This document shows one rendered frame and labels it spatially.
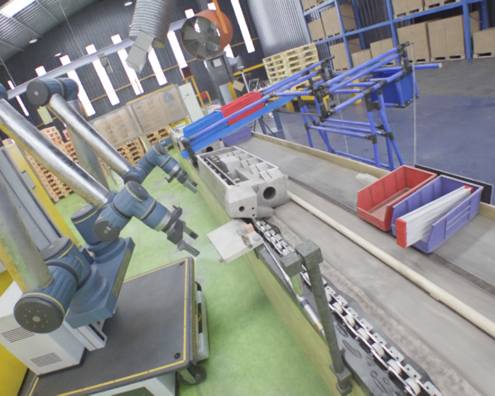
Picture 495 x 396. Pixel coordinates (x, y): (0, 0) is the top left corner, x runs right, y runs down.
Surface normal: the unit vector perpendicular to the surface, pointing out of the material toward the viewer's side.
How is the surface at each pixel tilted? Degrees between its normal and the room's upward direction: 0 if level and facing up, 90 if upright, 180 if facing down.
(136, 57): 90
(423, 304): 0
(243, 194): 38
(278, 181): 90
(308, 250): 0
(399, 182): 88
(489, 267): 0
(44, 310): 88
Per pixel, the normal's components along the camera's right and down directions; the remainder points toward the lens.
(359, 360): -0.33, -0.85
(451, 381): -0.84, -0.33
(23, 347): 0.16, 0.38
